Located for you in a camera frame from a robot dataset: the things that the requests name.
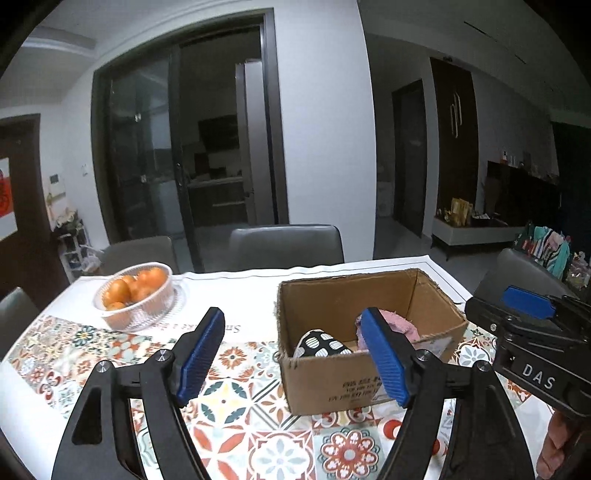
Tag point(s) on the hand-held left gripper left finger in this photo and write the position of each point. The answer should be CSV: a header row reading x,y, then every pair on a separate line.
x,y
201,355

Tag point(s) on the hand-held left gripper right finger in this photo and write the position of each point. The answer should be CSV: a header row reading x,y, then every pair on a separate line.
x,y
383,355

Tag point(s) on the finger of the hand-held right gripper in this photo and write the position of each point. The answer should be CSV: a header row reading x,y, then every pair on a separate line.
x,y
485,311
528,304

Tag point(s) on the pink fluffy headband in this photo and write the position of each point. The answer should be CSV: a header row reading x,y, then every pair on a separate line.
x,y
401,325

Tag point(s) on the black white patterned sock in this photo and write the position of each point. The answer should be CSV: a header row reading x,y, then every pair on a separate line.
x,y
323,344

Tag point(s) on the brown cardboard box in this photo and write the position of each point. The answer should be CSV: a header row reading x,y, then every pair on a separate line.
x,y
323,383

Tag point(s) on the person's right hand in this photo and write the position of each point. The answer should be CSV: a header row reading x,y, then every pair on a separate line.
x,y
556,447

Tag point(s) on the grey dining chair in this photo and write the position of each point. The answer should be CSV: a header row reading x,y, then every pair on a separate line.
x,y
517,272
16,318
286,247
136,254

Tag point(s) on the colourful clothes pile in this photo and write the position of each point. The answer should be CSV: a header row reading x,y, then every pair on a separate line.
x,y
549,251

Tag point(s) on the white plastic basket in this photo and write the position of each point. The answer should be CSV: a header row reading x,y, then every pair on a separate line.
x,y
138,314

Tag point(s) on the white low cabinet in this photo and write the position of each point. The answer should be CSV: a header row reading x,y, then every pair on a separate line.
x,y
475,235

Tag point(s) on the orange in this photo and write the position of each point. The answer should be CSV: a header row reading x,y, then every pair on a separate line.
x,y
128,278
141,294
115,290
151,278
115,305

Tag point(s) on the yellow gift boxes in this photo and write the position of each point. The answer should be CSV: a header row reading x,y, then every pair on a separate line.
x,y
461,212

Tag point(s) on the patterned tablecloth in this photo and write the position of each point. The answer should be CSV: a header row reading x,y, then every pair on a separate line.
x,y
258,443

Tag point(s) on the dark sideboard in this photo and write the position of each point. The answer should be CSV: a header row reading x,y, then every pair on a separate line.
x,y
526,194

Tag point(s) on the small storage rack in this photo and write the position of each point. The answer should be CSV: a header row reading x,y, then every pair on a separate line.
x,y
74,249

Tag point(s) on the dark interior door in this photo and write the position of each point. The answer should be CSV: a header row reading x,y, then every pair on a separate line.
x,y
411,157

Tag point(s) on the tall brown cabinet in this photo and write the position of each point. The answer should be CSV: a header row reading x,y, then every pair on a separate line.
x,y
455,138

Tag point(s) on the dark sliding glass door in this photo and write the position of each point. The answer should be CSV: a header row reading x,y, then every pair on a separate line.
x,y
138,161

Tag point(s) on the brown entrance door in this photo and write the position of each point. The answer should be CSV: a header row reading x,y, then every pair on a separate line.
x,y
32,240

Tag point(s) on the red door poster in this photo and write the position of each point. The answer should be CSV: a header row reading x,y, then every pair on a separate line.
x,y
4,187

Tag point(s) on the wall intercom panel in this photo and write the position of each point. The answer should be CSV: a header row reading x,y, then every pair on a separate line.
x,y
56,177

